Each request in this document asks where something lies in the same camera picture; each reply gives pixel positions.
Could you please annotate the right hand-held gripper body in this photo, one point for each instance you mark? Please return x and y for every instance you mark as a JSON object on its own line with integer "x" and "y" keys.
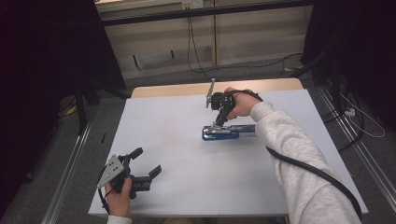
{"x": 221, "y": 101}

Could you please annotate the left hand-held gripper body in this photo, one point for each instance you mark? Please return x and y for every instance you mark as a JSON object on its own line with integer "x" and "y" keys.
{"x": 115, "y": 170}

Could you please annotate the blue stapler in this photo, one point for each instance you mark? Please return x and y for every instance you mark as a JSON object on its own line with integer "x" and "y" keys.
{"x": 224, "y": 133}

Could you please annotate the person's right hand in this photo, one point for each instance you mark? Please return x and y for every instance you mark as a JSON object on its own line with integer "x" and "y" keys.
{"x": 243, "y": 104}

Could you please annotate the person's left hand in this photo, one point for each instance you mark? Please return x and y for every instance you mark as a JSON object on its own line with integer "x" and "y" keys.
{"x": 119, "y": 199}

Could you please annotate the small black floor object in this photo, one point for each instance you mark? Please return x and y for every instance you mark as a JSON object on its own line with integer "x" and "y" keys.
{"x": 103, "y": 137}

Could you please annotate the black stand leg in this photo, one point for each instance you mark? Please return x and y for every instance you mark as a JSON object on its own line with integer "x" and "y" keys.
{"x": 81, "y": 107}

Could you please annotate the black curtain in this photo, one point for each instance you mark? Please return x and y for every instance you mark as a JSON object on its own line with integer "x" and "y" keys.
{"x": 46, "y": 77}
{"x": 358, "y": 46}

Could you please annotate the white power strip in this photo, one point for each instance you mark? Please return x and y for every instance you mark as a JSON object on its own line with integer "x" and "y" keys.
{"x": 350, "y": 112}

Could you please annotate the metal floor rail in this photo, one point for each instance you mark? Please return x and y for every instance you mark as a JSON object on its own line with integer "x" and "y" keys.
{"x": 66, "y": 174}
{"x": 364, "y": 155}

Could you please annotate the white wall socket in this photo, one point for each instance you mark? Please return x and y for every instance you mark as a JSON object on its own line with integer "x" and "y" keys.
{"x": 193, "y": 4}

